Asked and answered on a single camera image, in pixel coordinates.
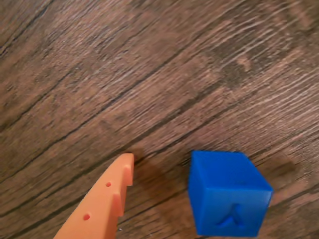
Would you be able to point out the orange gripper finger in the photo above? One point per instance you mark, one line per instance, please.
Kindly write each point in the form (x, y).
(99, 204)

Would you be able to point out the blue cube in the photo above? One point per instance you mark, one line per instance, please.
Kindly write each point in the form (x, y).
(224, 194)

